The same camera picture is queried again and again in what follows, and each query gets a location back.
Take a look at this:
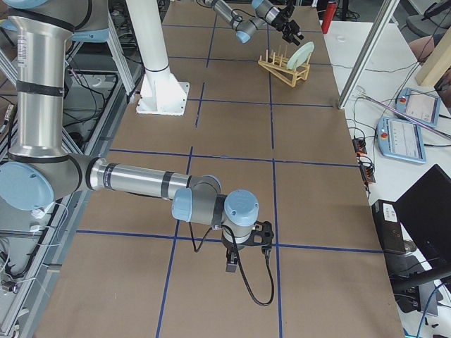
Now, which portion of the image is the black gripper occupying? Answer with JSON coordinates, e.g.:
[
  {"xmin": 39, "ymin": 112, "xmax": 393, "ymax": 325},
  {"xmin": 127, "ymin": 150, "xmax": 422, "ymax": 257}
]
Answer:
[
  {"xmin": 271, "ymin": 11, "xmax": 304, "ymax": 46},
  {"xmin": 221, "ymin": 239, "xmax": 245, "ymax": 273}
]

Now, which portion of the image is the mint green plate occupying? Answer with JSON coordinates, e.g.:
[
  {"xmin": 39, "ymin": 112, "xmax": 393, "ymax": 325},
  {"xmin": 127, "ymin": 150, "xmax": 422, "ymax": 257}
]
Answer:
[{"xmin": 286, "ymin": 42, "xmax": 315, "ymax": 70}]

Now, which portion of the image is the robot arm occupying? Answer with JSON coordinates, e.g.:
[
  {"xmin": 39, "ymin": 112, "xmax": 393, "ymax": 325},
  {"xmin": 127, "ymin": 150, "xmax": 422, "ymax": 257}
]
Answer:
[
  {"xmin": 197, "ymin": 0, "xmax": 304, "ymax": 46},
  {"xmin": 1, "ymin": 1, "xmax": 259, "ymax": 272}
]

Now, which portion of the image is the wooden plate rack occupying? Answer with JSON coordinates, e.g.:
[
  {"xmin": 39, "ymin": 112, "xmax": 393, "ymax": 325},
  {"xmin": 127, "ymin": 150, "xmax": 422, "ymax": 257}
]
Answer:
[{"xmin": 257, "ymin": 49, "xmax": 312, "ymax": 87}]

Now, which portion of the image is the red cylinder bottle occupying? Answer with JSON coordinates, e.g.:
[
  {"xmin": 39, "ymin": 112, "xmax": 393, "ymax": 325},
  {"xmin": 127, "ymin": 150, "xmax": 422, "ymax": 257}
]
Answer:
[{"xmin": 321, "ymin": 0, "xmax": 338, "ymax": 34}]

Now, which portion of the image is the reacher grabber stick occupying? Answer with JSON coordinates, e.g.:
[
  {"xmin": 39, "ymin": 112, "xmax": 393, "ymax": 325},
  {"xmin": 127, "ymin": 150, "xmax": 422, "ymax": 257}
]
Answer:
[{"xmin": 359, "ymin": 94, "xmax": 450, "ymax": 140}]

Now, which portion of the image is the near blue teach pendant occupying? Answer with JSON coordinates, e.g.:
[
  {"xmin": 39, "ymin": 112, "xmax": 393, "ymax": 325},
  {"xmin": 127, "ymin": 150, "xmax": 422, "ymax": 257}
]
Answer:
[{"xmin": 376, "ymin": 116, "xmax": 426, "ymax": 164}]

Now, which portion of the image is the blue teach pendant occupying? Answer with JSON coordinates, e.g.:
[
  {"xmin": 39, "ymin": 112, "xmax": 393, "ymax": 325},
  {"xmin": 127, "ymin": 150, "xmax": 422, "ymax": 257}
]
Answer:
[
  {"xmin": 376, "ymin": 116, "xmax": 426, "ymax": 164},
  {"xmin": 395, "ymin": 87, "xmax": 441, "ymax": 127}
]

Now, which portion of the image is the far blue teach pendant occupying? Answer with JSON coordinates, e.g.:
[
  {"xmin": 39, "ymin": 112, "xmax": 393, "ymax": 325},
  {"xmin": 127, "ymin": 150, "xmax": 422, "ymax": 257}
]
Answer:
[{"xmin": 395, "ymin": 87, "xmax": 441, "ymax": 127}]

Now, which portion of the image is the orange black power strip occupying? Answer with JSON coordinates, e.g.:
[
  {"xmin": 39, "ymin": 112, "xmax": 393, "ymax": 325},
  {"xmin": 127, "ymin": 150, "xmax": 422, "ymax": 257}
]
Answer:
[{"xmin": 352, "ymin": 137, "xmax": 376, "ymax": 184}]

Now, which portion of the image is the black laptop computer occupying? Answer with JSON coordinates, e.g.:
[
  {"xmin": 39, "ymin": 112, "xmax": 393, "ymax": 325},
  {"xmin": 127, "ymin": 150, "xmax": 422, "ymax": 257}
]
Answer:
[{"xmin": 371, "ymin": 164, "xmax": 450, "ymax": 279}]

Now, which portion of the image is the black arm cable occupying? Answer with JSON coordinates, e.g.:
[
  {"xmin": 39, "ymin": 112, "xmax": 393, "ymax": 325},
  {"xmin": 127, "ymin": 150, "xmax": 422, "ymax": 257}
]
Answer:
[{"xmin": 188, "ymin": 221, "xmax": 276, "ymax": 306}]

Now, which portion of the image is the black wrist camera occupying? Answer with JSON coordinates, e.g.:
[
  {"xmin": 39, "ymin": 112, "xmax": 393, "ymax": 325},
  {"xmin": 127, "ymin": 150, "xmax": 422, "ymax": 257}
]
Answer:
[
  {"xmin": 283, "ymin": 0, "xmax": 295, "ymax": 18},
  {"xmin": 244, "ymin": 221, "xmax": 274, "ymax": 257}
]

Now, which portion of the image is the aluminium frame post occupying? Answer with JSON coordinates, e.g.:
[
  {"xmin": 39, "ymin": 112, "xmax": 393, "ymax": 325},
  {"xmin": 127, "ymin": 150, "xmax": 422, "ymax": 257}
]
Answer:
[{"xmin": 338, "ymin": 0, "xmax": 400, "ymax": 109}]

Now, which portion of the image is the white camera mast with base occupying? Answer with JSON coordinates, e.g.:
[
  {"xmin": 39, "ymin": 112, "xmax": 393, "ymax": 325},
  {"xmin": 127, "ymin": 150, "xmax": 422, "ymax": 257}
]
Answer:
[{"xmin": 126, "ymin": 0, "xmax": 190, "ymax": 116}]

